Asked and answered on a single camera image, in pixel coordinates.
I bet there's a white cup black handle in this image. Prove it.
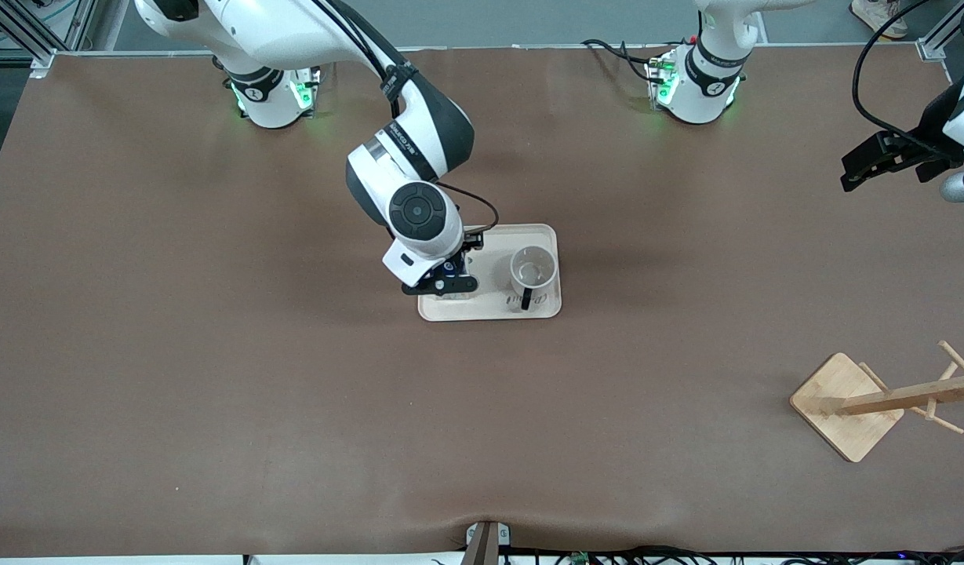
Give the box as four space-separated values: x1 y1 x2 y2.
510 246 559 312

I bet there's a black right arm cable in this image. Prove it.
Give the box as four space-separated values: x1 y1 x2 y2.
313 0 500 234

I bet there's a black left base cable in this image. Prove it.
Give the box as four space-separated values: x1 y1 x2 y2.
582 38 657 83

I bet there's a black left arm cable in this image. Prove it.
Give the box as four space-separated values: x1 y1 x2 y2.
852 0 941 154

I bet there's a white shoe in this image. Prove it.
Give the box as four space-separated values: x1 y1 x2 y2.
850 0 910 40

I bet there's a wooden mug tree rack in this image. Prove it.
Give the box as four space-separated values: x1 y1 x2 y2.
789 340 964 464

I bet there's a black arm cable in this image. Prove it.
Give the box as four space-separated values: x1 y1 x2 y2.
313 0 500 234
852 0 941 154

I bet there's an aluminium frame profile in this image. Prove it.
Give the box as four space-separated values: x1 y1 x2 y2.
917 0 964 62
0 0 98 79

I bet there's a metal table edge bracket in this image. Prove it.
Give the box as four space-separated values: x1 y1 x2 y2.
464 520 511 565

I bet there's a cream rabbit print tray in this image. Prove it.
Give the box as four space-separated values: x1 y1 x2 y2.
417 224 563 323

